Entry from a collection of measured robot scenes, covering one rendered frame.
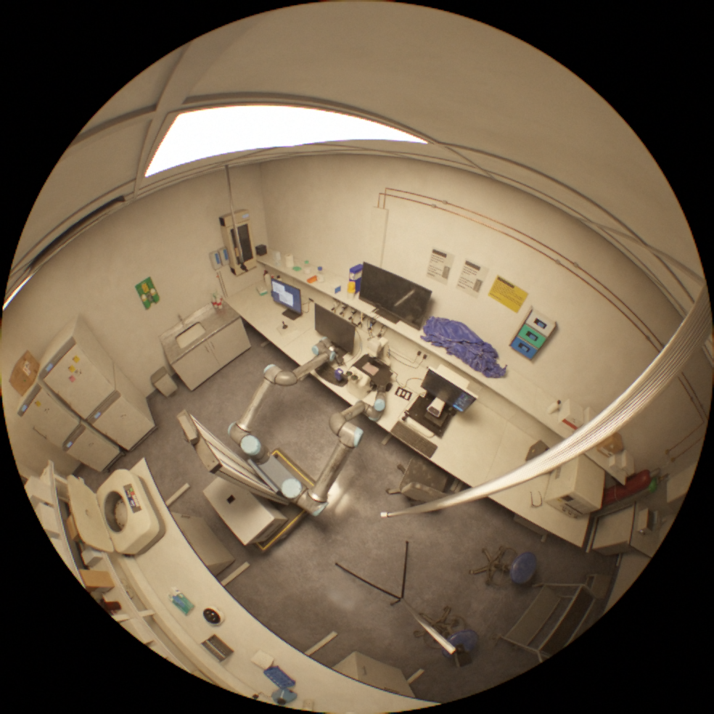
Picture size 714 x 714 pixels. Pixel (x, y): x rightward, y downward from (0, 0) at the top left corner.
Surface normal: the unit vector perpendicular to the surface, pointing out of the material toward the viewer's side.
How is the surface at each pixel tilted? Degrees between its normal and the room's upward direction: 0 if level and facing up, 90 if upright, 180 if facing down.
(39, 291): 90
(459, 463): 0
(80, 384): 90
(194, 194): 90
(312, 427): 0
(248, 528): 0
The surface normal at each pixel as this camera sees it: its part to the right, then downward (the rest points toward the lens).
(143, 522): 0.38, -0.85
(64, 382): 0.77, 0.51
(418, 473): 0.06, -0.66
